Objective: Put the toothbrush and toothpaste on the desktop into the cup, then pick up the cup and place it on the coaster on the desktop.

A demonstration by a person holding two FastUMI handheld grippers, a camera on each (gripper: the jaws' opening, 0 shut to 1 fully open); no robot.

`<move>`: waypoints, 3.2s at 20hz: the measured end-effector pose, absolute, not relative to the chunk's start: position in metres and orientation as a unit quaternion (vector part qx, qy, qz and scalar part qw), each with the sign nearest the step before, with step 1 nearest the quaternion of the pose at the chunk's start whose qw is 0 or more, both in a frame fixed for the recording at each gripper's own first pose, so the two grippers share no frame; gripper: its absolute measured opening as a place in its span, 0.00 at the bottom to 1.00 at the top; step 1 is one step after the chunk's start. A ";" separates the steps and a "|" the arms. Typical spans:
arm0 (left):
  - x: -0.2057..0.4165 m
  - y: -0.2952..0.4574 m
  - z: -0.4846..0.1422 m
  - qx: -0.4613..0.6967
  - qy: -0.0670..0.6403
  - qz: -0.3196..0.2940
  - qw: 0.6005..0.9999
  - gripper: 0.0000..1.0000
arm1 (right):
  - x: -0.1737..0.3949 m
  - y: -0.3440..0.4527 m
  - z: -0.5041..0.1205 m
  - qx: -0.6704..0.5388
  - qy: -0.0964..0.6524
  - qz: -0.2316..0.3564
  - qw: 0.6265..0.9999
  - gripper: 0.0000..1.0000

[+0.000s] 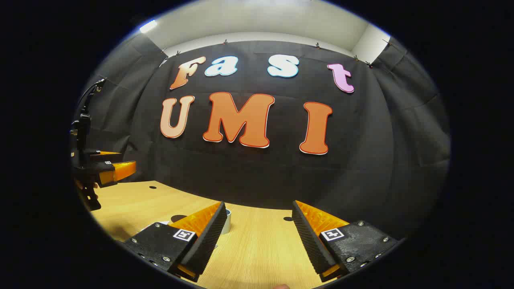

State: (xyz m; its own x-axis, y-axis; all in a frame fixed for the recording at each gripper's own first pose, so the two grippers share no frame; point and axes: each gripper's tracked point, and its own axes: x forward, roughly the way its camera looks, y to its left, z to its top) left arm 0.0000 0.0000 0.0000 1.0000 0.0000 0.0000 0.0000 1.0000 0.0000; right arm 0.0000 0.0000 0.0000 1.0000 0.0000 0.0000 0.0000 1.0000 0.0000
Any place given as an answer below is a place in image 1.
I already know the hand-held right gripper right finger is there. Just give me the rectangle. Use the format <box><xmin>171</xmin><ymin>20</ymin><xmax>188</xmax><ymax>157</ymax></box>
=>
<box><xmin>292</xmin><ymin>200</ymin><xmax>398</xmax><ymax>283</ymax></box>

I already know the black backdrop cloth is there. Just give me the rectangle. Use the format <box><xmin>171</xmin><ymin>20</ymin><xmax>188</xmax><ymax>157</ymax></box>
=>
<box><xmin>72</xmin><ymin>34</ymin><xmax>451</xmax><ymax>237</ymax></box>

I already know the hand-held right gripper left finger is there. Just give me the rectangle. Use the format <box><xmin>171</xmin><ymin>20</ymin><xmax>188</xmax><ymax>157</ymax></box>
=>
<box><xmin>122</xmin><ymin>201</ymin><xmax>228</xmax><ymax>283</ymax></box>

